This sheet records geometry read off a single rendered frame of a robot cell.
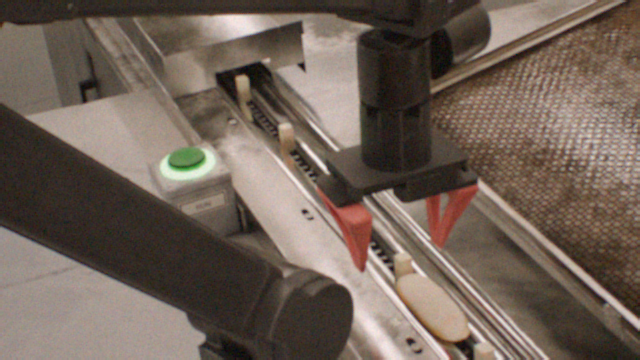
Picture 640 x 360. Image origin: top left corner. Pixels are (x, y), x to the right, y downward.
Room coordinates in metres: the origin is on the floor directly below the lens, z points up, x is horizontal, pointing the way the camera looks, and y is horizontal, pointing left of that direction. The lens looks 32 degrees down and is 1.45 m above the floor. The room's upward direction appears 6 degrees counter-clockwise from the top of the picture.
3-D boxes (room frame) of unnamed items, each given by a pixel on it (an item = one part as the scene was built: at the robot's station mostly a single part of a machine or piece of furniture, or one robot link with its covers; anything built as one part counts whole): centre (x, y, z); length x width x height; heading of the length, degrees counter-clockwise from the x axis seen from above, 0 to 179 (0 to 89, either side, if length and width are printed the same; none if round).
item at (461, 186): (0.74, -0.09, 0.94); 0.07 x 0.07 x 0.09; 20
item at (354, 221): (0.72, -0.04, 0.95); 0.07 x 0.07 x 0.09; 20
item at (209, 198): (0.92, 0.13, 0.84); 0.08 x 0.08 x 0.11; 20
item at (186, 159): (0.92, 0.13, 0.90); 0.04 x 0.04 x 0.02
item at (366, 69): (0.74, -0.07, 1.08); 0.07 x 0.06 x 0.07; 137
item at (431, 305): (0.71, -0.09, 0.86); 0.10 x 0.04 x 0.01; 20
